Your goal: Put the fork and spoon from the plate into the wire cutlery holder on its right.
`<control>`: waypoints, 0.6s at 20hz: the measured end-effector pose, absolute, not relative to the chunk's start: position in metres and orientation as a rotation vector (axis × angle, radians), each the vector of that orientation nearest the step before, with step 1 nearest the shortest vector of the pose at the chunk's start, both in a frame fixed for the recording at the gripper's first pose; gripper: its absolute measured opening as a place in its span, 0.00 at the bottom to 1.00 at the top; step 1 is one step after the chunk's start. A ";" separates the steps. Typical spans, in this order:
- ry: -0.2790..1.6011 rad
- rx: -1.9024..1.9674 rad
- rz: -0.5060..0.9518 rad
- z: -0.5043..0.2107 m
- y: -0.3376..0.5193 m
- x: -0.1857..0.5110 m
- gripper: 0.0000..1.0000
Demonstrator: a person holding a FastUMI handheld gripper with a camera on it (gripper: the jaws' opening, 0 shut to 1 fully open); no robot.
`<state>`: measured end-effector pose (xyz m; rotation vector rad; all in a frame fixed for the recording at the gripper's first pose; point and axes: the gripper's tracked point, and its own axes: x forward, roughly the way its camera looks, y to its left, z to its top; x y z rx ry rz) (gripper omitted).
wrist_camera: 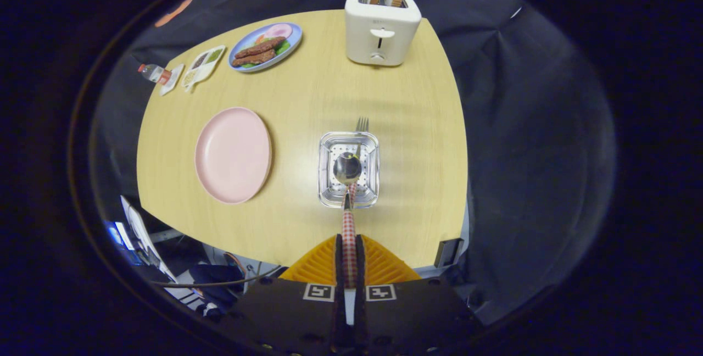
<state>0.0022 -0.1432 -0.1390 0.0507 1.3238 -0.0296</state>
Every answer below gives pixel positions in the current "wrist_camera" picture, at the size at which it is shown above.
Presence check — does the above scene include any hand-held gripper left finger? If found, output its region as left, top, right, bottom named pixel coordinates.
left=225, top=233, right=347, bottom=355

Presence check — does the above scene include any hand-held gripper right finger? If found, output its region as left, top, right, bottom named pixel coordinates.
left=354, top=233, right=484, bottom=355

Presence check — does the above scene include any spoon with red checkered handle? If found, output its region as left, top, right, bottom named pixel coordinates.
left=333, top=152, right=363, bottom=290

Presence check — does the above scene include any fork with red checkered handle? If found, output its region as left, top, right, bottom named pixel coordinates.
left=351, top=117, right=370, bottom=162

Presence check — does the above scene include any perforated metal basket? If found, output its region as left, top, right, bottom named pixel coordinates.
left=318, top=131, right=380, bottom=209

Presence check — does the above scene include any person's dark trouser leg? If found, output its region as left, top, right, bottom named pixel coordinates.
left=189, top=252, right=259, bottom=315

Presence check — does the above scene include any pink round plate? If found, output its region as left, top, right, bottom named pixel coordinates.
left=195, top=107, right=272, bottom=204

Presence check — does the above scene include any white tilted board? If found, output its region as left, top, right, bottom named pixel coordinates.
left=121, top=196, right=177, bottom=284

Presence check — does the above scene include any black backdrop cloth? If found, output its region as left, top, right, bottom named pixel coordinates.
left=91, top=0, right=616, bottom=326

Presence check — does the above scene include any lit computer screen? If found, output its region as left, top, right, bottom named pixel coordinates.
left=103, top=220, right=135, bottom=266

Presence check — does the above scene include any brown meat strip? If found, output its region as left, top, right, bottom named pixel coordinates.
left=235, top=36, right=286, bottom=60
left=231, top=49, right=276, bottom=68

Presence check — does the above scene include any green lettuce leaf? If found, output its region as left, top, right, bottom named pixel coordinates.
left=242, top=40, right=291, bottom=68

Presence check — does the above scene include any blue food plate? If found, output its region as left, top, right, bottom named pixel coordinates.
left=228, top=22, right=303, bottom=73

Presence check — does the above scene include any white toaster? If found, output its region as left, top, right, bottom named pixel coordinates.
left=344, top=0, right=422, bottom=66

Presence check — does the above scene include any white divided condiment dish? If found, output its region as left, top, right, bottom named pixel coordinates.
left=182, top=45, right=226, bottom=93

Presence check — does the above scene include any small white square coaster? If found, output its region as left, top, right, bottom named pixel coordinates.
left=159, top=64, right=185, bottom=96

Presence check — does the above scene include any clear water bottle red cap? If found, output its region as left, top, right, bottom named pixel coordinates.
left=138, top=64, right=172, bottom=85

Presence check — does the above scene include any dark metal bracket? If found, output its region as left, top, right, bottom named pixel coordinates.
left=434, top=238, right=465, bottom=269

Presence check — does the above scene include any thin dark cable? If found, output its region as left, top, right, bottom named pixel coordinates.
left=151, top=265, right=283, bottom=290

